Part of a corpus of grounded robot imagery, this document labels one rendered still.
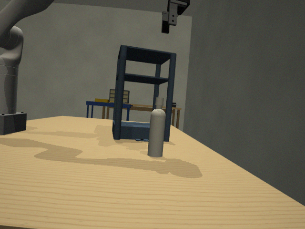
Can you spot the blue shelving unit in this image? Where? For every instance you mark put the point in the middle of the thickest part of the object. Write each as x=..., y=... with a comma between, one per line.
x=136, y=130

